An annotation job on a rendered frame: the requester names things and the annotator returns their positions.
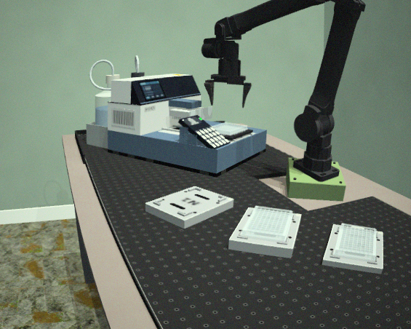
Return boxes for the blue and white plate washer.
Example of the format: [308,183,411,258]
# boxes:
[108,74,267,177]

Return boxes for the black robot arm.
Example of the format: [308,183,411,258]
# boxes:
[201,0,366,182]

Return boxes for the white plastic bottle with dark cap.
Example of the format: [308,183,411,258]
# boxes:
[131,72,145,78]

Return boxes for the white microplate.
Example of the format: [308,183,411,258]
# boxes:
[212,122,248,136]
[241,206,293,242]
[334,223,376,262]

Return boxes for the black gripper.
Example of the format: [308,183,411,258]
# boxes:
[204,58,252,108]

